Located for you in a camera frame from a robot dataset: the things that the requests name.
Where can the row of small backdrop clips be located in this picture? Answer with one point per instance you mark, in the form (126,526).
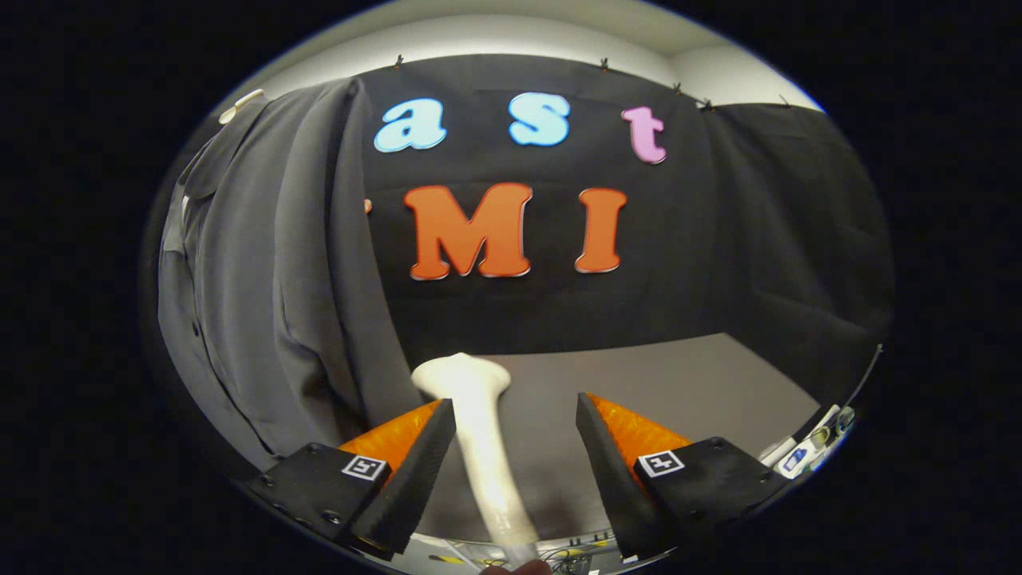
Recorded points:
(604,64)

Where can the black backdrop cloth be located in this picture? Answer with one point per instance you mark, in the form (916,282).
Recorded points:
(559,311)

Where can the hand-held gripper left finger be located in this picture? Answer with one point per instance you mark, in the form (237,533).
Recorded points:
(411,487)

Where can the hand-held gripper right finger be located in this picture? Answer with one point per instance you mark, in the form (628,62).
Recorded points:
(611,471)

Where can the white clothes hanger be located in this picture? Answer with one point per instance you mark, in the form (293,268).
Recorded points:
(239,105)

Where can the dark grey button shirt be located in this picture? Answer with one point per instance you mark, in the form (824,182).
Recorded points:
(279,303)

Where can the white garment steamer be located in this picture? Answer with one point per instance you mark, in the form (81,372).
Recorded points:
(483,431)

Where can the clutter of coloured items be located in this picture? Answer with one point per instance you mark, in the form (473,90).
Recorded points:
(798,457)

